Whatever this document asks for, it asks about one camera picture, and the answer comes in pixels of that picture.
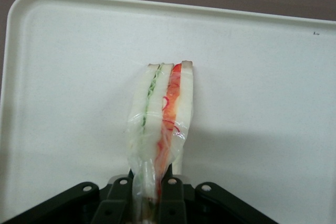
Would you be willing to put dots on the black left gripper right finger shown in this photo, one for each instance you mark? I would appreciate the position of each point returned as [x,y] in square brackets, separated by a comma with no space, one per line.
[172,195]

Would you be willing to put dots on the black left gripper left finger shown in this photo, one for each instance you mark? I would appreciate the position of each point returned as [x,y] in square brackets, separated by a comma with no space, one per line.
[115,195]

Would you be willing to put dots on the triangle sandwich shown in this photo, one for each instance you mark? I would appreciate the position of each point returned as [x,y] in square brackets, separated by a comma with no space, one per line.
[157,108]

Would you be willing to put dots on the cream plastic tray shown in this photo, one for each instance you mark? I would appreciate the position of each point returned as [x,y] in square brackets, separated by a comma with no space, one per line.
[65,77]

